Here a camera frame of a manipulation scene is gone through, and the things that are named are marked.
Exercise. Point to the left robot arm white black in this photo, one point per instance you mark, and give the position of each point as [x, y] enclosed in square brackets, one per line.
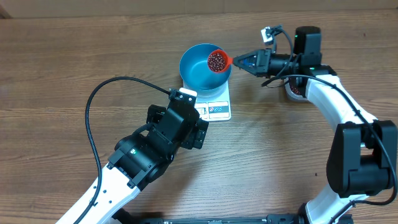
[140, 159]

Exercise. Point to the blue plastic bowl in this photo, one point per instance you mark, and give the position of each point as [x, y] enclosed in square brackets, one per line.
[195, 72]

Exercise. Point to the red measuring scoop blue handle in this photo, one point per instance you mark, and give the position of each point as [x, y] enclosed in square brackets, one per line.
[219, 61]

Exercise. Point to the red adzuki beans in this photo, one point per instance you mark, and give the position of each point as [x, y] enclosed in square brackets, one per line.
[293, 86]

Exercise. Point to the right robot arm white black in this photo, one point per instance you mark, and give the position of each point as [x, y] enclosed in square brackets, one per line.
[363, 155]

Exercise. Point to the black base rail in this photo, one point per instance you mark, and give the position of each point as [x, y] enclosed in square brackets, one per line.
[122, 216]

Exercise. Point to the white digital kitchen scale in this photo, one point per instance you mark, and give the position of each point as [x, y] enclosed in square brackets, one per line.
[213, 102]

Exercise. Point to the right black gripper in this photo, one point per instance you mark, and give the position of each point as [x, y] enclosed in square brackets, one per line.
[263, 65]

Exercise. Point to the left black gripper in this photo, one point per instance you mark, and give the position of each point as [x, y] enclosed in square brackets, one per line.
[196, 136]

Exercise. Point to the clear plastic container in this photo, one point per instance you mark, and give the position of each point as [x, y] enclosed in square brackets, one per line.
[291, 96]

